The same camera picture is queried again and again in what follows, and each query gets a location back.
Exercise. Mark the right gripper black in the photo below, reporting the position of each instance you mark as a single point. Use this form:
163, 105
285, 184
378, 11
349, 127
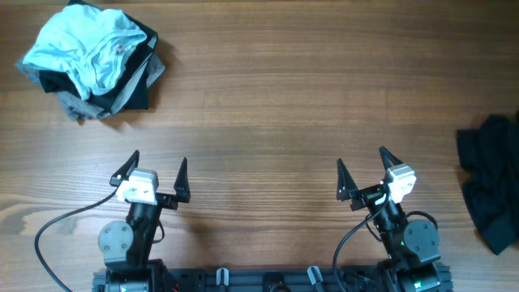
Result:
346, 188

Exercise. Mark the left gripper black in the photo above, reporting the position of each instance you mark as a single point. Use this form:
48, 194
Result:
169, 200

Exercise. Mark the black t-shirt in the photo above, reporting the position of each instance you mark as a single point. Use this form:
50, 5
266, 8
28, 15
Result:
489, 155

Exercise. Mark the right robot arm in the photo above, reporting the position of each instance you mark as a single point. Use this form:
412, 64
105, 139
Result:
411, 240

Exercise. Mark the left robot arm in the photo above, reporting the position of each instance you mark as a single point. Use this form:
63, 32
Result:
126, 245

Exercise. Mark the black folded garment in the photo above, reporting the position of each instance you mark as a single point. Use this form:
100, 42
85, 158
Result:
130, 90

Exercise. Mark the light blue garment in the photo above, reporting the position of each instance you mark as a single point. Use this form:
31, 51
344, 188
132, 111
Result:
90, 45

